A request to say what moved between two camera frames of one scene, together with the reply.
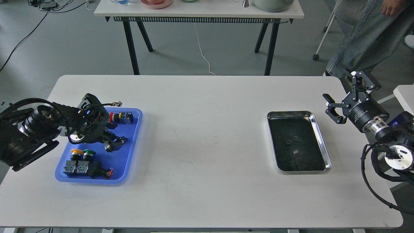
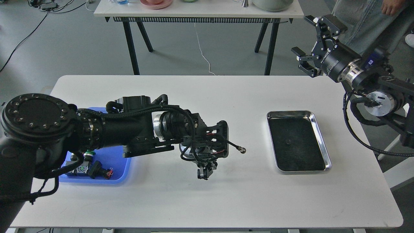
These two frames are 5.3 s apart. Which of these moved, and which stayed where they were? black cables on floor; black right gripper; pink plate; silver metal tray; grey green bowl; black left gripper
Moved: black right gripper; black left gripper
Stayed: black cables on floor; grey green bowl; pink plate; silver metal tray
